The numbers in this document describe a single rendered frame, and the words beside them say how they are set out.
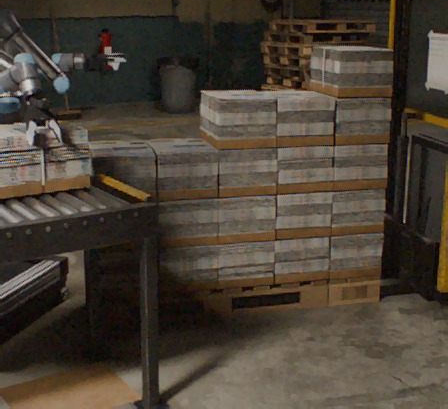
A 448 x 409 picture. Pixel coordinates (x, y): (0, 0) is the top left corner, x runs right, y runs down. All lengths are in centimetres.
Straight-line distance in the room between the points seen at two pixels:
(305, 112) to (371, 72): 38
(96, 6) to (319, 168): 727
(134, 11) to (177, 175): 750
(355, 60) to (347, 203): 70
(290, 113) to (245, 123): 22
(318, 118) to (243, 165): 43
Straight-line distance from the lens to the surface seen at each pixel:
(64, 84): 364
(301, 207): 370
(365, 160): 378
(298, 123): 360
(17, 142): 279
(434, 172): 424
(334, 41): 1011
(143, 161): 345
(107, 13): 1068
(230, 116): 350
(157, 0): 1104
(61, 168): 288
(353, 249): 388
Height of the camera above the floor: 149
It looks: 13 degrees down
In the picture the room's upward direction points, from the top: 1 degrees clockwise
